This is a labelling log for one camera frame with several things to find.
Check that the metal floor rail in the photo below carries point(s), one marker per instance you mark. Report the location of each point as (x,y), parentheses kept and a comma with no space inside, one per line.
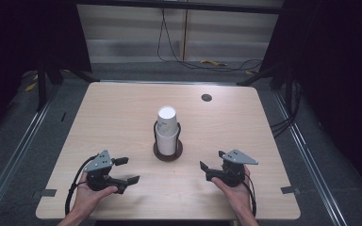
(308,157)
(12,160)

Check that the yellow floor tape scrap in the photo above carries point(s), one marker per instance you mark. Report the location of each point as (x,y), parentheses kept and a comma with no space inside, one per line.
(250,72)
(30,86)
(213,63)

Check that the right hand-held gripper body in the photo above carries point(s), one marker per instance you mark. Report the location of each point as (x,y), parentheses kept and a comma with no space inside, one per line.
(237,158)

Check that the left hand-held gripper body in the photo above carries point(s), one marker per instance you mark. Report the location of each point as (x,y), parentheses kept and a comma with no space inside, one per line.
(99,163)

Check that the grey tape strip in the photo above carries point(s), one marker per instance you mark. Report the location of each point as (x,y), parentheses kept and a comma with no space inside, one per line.
(46,192)
(290,190)

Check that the single white paper cup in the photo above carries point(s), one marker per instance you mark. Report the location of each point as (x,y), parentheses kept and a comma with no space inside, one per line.
(167,118)

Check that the person's right hand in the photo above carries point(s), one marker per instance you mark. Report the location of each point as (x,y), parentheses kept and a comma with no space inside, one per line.
(238,197)

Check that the black metal stand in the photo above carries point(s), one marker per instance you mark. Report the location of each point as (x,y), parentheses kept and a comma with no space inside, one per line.
(259,77)
(41,84)

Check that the person's left hand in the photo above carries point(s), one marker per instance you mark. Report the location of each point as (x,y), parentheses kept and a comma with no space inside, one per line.
(88,199)

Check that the stack of white paper cups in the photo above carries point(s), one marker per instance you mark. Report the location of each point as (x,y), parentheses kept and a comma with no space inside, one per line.
(166,144)

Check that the dark curtain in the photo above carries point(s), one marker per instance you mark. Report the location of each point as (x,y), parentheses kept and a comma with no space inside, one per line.
(333,78)
(28,37)

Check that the round grey table grommet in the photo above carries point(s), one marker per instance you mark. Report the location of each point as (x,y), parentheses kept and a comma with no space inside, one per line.
(206,97)

